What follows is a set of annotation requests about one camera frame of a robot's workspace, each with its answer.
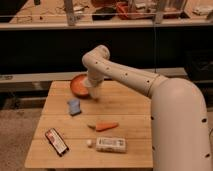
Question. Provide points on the white ceramic cup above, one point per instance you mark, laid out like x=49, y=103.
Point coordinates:
x=95, y=92

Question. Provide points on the orange ceramic bowl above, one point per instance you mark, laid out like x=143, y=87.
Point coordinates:
x=77, y=87

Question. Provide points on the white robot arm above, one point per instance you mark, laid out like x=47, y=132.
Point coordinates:
x=179, y=123

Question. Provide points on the blue sponge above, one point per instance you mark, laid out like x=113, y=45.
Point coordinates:
x=74, y=107

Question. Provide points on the orange toy carrot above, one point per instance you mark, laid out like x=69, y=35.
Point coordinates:
x=98, y=127

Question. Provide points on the wooden slatted table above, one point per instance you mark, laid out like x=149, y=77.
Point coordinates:
x=117, y=104

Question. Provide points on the white tube with label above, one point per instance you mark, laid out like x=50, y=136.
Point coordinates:
x=108, y=144

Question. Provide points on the black tray on bench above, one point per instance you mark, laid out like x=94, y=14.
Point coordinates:
x=104, y=13

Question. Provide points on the black red candy bar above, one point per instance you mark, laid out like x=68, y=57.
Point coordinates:
x=56, y=141

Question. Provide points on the red container on bench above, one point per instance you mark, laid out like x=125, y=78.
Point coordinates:
x=124, y=13

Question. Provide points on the white box on bench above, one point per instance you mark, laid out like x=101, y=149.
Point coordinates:
x=203, y=10

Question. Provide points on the metal frame post left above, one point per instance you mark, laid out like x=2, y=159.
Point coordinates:
x=69, y=10

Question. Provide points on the metal frame post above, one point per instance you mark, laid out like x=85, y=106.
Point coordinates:
x=69, y=10
x=159, y=11

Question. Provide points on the metal frame post right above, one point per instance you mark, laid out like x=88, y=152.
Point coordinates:
x=159, y=11

